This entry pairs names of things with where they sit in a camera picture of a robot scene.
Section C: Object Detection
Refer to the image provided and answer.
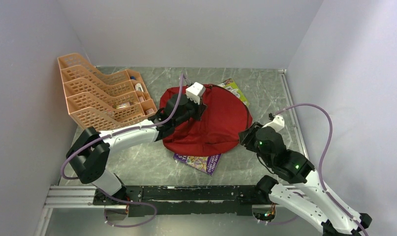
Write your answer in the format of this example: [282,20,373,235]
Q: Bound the purple treehouse book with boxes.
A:
[173,154,222,176]

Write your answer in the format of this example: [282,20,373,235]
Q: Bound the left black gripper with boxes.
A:
[174,93,208,127]

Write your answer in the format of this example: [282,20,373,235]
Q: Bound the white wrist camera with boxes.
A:
[185,82,206,104]
[264,115,285,132]

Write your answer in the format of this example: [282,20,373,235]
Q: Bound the green activity book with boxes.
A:
[218,78,249,106]

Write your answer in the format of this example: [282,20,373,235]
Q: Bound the orange plastic file organizer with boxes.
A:
[58,53,157,131]

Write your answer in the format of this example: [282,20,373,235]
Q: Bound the aluminium frame rail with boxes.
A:
[35,185,319,236]

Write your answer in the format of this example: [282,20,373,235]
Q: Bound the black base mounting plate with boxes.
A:
[93,185,272,217]

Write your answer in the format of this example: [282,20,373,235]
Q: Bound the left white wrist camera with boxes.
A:
[185,82,206,104]

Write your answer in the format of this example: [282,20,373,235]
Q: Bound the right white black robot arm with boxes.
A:
[239,122,372,236]

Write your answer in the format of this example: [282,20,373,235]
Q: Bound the purple cable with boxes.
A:
[61,73,189,229]
[270,103,370,236]

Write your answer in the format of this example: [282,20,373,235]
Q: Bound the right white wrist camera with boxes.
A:
[264,115,285,132]

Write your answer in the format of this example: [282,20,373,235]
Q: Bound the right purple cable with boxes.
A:
[270,103,370,236]

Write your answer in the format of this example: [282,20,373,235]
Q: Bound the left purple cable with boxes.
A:
[61,73,189,229]

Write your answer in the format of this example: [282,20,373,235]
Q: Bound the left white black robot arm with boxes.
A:
[61,92,206,205]

